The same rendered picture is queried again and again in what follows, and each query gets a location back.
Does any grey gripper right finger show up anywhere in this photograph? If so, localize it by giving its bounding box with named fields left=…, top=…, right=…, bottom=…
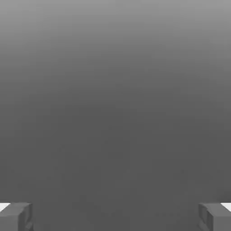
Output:
left=198, top=202, right=231, bottom=231

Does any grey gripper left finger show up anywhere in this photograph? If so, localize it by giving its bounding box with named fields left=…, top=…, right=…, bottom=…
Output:
left=0, top=202, right=34, bottom=231

